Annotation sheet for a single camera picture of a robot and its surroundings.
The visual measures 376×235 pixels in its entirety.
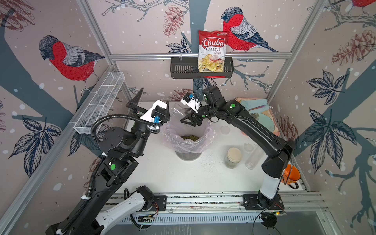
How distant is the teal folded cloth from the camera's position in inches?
45.8

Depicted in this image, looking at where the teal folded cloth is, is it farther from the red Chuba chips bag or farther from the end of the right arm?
the end of the right arm

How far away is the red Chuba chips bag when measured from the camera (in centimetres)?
85

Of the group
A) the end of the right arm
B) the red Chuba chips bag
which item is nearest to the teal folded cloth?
the red Chuba chips bag

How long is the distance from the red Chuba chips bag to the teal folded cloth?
42cm
